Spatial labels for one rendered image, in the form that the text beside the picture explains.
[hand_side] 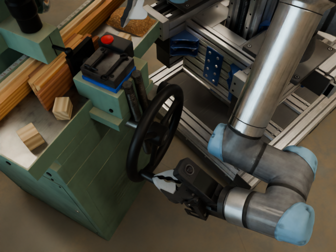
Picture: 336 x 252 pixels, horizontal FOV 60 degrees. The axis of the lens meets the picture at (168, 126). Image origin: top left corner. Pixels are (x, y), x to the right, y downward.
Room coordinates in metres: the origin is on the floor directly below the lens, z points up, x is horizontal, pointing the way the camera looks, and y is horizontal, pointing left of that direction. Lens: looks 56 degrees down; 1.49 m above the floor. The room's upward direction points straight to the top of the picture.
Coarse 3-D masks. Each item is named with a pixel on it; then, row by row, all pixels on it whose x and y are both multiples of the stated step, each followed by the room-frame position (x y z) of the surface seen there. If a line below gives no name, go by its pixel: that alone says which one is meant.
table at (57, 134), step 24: (144, 48) 0.71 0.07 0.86; (72, 96) 0.48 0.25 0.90; (0, 120) 0.41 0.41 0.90; (24, 120) 0.41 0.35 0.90; (48, 120) 0.41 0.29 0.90; (72, 120) 0.41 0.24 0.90; (120, 120) 0.43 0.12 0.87; (0, 144) 0.34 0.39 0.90; (24, 144) 0.34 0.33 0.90; (48, 144) 0.34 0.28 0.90; (24, 168) 0.28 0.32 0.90
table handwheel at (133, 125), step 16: (160, 96) 0.44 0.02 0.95; (176, 96) 0.52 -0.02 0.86; (144, 112) 0.40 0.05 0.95; (176, 112) 0.52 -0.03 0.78; (144, 128) 0.36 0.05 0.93; (160, 128) 0.42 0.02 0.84; (176, 128) 0.50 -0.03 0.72; (160, 144) 0.39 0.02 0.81; (128, 160) 0.31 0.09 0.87; (160, 160) 0.41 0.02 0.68; (128, 176) 0.30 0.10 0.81
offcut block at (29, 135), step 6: (24, 126) 0.36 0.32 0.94; (30, 126) 0.36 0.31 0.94; (18, 132) 0.35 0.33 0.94; (24, 132) 0.35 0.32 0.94; (30, 132) 0.35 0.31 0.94; (36, 132) 0.35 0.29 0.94; (24, 138) 0.33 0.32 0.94; (30, 138) 0.33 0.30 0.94; (36, 138) 0.34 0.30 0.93; (42, 138) 0.35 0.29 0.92; (30, 144) 0.33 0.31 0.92; (36, 144) 0.34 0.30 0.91; (30, 150) 0.32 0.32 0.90
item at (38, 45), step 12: (0, 24) 0.60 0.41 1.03; (12, 24) 0.60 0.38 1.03; (48, 24) 0.60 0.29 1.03; (12, 36) 0.58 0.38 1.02; (24, 36) 0.56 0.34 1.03; (36, 36) 0.56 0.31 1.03; (48, 36) 0.56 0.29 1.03; (60, 36) 0.59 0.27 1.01; (12, 48) 0.59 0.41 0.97; (24, 48) 0.56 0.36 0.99; (36, 48) 0.54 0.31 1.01; (48, 48) 0.55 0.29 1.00; (48, 60) 0.54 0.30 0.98
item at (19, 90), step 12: (108, 0) 0.85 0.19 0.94; (120, 0) 0.88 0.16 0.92; (96, 12) 0.78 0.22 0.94; (108, 12) 0.82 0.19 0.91; (84, 24) 0.73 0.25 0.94; (96, 24) 0.76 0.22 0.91; (12, 84) 0.49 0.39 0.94; (24, 84) 0.50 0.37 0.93; (0, 96) 0.45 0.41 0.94; (12, 96) 0.46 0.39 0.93; (24, 96) 0.48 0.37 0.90; (0, 108) 0.42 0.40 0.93; (12, 108) 0.45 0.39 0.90
